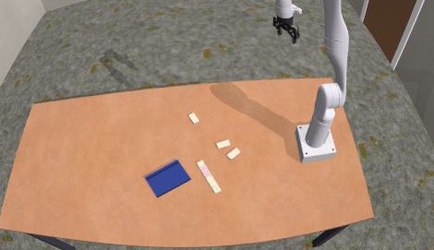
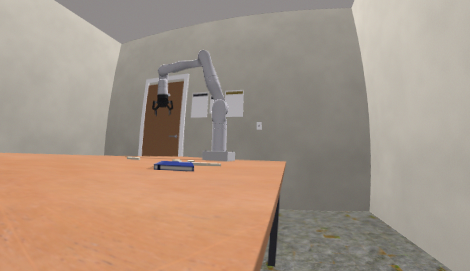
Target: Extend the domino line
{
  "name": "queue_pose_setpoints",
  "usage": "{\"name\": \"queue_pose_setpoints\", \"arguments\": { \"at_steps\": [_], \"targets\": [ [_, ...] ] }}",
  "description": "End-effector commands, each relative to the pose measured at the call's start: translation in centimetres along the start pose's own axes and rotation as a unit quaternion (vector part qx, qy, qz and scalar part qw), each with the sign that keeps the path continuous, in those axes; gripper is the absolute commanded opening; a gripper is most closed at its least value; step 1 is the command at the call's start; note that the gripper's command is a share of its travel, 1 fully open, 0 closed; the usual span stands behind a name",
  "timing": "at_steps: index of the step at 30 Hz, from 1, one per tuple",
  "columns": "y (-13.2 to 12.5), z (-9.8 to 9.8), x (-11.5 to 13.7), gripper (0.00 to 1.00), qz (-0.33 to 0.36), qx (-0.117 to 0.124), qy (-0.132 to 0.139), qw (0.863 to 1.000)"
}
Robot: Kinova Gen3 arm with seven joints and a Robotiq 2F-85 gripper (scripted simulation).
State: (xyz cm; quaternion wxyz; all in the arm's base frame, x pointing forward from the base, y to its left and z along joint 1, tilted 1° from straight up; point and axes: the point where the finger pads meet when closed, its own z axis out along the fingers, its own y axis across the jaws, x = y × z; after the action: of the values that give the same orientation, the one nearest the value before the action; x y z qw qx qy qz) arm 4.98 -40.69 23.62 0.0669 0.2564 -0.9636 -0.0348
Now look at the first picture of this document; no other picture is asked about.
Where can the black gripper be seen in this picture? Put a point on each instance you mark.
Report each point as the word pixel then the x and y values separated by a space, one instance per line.
pixel 286 24

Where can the dark blue book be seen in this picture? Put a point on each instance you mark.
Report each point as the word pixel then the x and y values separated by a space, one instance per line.
pixel 167 178

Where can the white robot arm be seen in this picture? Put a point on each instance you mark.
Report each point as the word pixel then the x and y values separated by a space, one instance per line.
pixel 336 41

